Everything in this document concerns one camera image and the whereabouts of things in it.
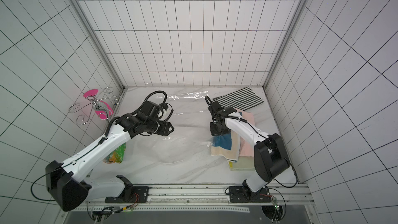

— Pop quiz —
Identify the blue and beige towel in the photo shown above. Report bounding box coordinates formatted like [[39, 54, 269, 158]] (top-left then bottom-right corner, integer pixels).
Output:
[[210, 131, 240, 162]]

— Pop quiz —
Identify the clear plastic vacuum bag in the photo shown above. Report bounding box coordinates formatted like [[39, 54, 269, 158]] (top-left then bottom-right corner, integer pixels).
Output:
[[123, 89, 213, 165]]

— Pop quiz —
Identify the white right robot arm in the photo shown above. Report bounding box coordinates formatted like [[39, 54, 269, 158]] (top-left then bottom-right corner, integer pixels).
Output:
[[205, 96, 291, 196]]

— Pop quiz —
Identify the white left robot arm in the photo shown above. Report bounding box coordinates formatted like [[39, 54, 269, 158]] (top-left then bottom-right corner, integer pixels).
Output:
[[45, 101, 174, 212]]

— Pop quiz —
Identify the pink folded towel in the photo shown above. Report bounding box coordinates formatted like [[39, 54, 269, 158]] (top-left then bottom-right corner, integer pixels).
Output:
[[231, 108, 255, 157]]

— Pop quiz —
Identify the green white striped towel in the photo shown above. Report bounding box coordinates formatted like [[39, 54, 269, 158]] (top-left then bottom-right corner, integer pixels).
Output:
[[213, 87, 264, 111]]

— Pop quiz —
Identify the pale yellow folded towel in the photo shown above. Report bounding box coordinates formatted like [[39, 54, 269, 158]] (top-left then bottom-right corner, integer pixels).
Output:
[[228, 157, 255, 171]]

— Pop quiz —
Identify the colourful snack packet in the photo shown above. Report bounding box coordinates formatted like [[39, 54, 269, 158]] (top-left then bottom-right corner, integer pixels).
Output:
[[103, 143, 126, 164]]

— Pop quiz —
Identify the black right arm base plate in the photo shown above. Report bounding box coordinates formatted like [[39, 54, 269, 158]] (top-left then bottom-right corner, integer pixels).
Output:
[[227, 186, 272, 203]]

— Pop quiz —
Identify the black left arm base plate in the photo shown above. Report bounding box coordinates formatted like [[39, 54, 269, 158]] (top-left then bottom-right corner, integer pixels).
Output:
[[105, 175, 149, 204]]

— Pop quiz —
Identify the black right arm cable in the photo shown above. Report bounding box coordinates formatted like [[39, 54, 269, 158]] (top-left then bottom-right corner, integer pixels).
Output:
[[273, 164, 300, 189]]

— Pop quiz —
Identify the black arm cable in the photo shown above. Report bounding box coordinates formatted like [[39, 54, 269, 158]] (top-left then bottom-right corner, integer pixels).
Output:
[[273, 164, 300, 189], [30, 164, 63, 202]]

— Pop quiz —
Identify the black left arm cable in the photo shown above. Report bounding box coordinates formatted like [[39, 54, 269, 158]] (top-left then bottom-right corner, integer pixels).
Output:
[[30, 164, 63, 202]]

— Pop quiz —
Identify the aluminium mounting rail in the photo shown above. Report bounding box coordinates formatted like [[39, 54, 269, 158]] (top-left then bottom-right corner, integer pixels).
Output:
[[55, 184, 321, 224]]

